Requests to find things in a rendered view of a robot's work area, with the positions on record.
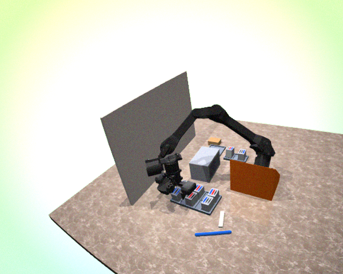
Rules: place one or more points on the grey flat panel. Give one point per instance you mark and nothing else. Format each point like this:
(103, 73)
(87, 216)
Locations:
(136, 129)

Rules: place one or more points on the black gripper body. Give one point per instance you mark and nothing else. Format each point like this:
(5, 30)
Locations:
(186, 187)

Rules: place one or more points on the white rectangular bar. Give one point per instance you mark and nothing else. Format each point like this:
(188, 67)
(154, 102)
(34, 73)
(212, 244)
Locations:
(221, 219)

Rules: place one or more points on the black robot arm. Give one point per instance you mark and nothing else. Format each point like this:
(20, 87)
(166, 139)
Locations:
(217, 113)

